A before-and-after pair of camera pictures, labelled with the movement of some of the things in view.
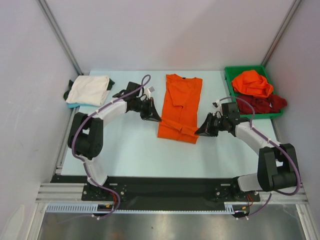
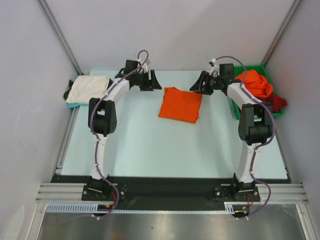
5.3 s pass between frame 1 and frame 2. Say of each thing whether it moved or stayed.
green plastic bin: stayed
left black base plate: stayed
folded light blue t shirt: stayed
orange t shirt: moved
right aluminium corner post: stayed
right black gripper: moved
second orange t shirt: stayed
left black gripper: moved
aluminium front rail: stayed
